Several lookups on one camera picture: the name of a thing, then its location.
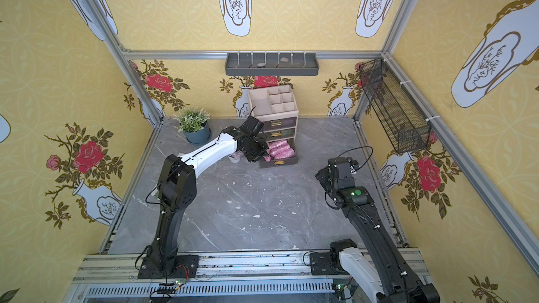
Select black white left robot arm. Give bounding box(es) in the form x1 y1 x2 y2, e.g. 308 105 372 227
138 116 269 279

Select gray wall shelf tray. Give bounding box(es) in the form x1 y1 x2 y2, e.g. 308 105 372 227
225 51 320 77

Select aluminum front rail frame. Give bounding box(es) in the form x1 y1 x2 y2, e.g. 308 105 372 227
62 247 441 303

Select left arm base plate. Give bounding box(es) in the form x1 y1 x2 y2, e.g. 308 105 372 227
137 255 199 279

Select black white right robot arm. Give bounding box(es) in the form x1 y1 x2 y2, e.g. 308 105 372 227
315 157 441 302

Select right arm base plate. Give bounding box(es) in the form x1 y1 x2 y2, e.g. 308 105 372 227
309 251 349 276

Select purple flowers in white pot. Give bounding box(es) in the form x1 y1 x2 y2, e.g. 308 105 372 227
228 151 244 164

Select black wire mesh basket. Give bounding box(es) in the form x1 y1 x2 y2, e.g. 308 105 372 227
357 58 431 154

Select beige three-drawer organizer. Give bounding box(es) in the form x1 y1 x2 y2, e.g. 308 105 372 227
248 85 299 140

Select white green work glove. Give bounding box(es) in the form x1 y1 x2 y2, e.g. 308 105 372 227
150 185 160 199

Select green plant in blue pot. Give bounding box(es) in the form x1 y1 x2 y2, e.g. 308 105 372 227
173 108 211 145

